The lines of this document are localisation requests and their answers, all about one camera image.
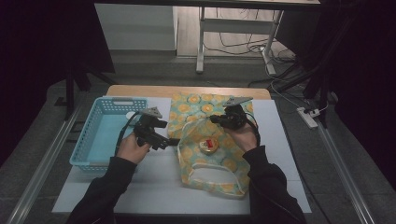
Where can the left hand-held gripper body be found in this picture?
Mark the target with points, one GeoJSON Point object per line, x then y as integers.
{"type": "Point", "coordinates": [146, 129]}

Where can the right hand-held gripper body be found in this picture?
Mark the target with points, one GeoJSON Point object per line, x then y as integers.
{"type": "Point", "coordinates": [233, 116]}

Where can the round tin with red label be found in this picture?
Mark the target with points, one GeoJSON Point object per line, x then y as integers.
{"type": "Point", "coordinates": [209, 145]}

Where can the blue plastic basket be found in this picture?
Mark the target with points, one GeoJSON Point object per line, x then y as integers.
{"type": "Point", "coordinates": [99, 140]}

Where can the orange floral cloth bag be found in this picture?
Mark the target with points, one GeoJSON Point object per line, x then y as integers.
{"type": "Point", "coordinates": [214, 174]}

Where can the person's right hand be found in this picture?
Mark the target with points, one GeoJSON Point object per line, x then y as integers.
{"type": "Point", "coordinates": [244, 138]}

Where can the person's left hand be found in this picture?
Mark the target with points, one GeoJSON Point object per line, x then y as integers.
{"type": "Point", "coordinates": [132, 151]}

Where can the white table mat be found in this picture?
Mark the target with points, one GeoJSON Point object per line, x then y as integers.
{"type": "Point", "coordinates": [155, 193]}

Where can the white power strip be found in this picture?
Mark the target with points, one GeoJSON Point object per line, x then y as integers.
{"type": "Point", "coordinates": [306, 117]}

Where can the black stand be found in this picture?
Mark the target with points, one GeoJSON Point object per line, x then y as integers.
{"type": "Point", "coordinates": [320, 77]}
{"type": "Point", "coordinates": [71, 90]}

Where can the white cabinet panel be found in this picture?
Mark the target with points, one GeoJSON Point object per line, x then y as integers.
{"type": "Point", "coordinates": [134, 28]}

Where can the dark curtain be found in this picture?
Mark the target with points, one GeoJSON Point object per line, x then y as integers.
{"type": "Point", "coordinates": [367, 77]}
{"type": "Point", "coordinates": [37, 46]}

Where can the white desk frame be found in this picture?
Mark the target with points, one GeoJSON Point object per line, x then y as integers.
{"type": "Point", "coordinates": [236, 25]}

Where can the aluminium rail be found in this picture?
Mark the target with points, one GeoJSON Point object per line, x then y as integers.
{"type": "Point", "coordinates": [43, 161]}
{"type": "Point", "coordinates": [342, 174]}

